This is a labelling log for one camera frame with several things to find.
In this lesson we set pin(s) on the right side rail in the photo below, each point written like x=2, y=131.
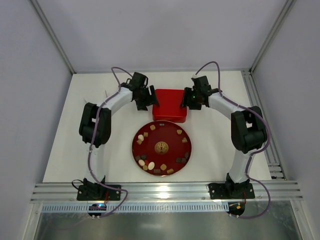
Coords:
x=271, y=153

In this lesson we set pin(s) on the slotted cable duct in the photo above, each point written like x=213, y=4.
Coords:
x=136, y=207

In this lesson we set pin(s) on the tan ribbed chocolate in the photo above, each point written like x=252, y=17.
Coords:
x=170, y=171

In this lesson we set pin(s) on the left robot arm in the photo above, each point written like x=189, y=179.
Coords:
x=96, y=120

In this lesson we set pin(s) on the tan fluted chocolate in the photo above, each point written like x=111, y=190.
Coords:
x=163, y=167

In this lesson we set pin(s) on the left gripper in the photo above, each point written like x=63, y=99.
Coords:
x=146, y=97

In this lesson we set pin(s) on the round red tray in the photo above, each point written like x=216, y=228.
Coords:
x=162, y=146

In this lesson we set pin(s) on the white swirl chocolate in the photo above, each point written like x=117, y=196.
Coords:
x=141, y=162

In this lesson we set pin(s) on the brown block chocolate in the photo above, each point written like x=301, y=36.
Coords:
x=156, y=171

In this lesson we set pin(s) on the white oval chocolate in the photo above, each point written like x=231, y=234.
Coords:
x=151, y=166

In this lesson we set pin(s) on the aluminium front rail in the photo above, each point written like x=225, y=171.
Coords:
x=277, y=190

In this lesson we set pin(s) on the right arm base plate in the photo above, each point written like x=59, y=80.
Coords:
x=225, y=191

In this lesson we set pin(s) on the white round chocolate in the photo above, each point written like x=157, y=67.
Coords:
x=141, y=137

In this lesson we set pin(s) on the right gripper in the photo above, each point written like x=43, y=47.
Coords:
x=189, y=98

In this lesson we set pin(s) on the right frame post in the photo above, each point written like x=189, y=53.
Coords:
x=275, y=28

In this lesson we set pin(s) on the red chocolate box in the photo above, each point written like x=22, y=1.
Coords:
x=175, y=116

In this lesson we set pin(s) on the tan square chocolate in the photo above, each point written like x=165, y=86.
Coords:
x=152, y=127

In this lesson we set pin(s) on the red tin lid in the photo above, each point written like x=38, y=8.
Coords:
x=169, y=100

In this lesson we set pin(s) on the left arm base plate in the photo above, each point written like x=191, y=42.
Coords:
x=98, y=193

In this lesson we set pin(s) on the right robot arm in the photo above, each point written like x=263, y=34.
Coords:
x=248, y=128

